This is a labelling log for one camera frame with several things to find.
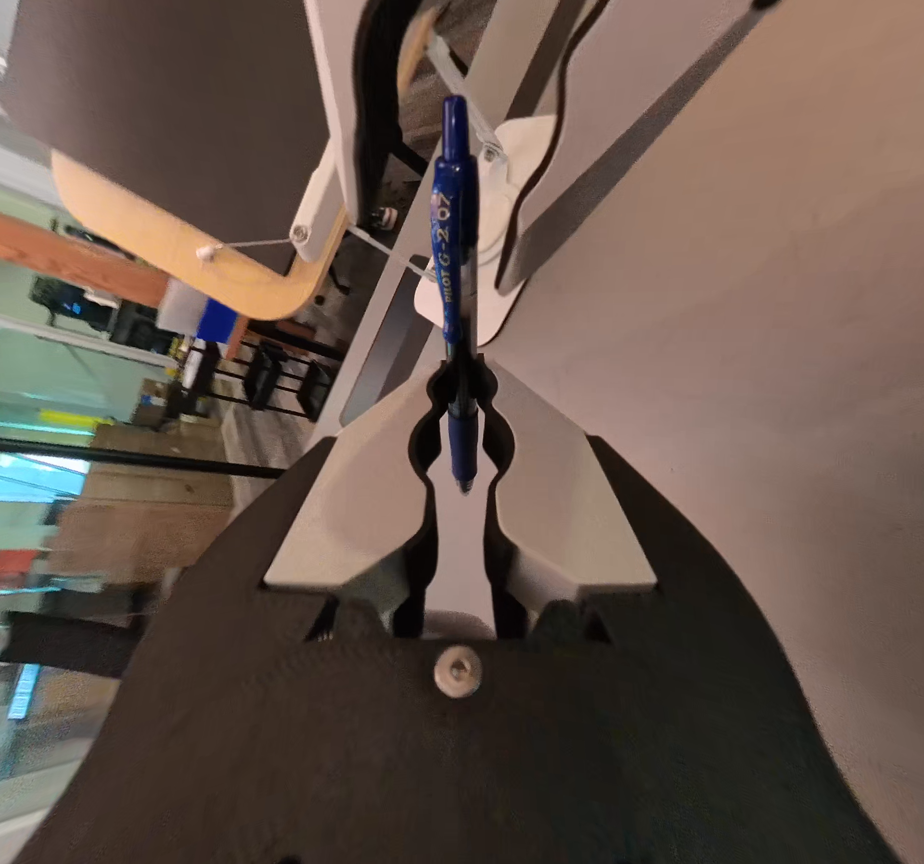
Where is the blue storage box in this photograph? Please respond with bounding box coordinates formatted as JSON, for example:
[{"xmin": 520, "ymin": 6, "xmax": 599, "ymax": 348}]
[{"xmin": 197, "ymin": 297, "xmax": 251, "ymax": 361}]

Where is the thin wire with white tip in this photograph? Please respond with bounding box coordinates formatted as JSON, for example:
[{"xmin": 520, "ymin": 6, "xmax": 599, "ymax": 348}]
[{"xmin": 195, "ymin": 237, "xmax": 306, "ymax": 263}]

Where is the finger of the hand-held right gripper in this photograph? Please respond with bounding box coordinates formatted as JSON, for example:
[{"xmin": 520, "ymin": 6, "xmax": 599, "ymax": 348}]
[
  {"xmin": 494, "ymin": 0, "xmax": 789, "ymax": 295},
  {"xmin": 283, "ymin": 0, "xmax": 436, "ymax": 224}
]

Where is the blue pen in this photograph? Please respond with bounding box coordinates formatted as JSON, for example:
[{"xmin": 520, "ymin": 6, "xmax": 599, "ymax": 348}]
[{"xmin": 429, "ymin": 95, "xmax": 482, "ymax": 497}]

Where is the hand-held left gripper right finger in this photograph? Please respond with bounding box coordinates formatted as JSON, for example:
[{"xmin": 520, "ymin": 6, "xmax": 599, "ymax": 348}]
[{"xmin": 476, "ymin": 355, "xmax": 659, "ymax": 639}]

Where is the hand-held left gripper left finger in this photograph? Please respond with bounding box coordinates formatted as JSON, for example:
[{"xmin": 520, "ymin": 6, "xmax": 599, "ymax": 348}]
[{"xmin": 262, "ymin": 362, "xmax": 443, "ymax": 639}]

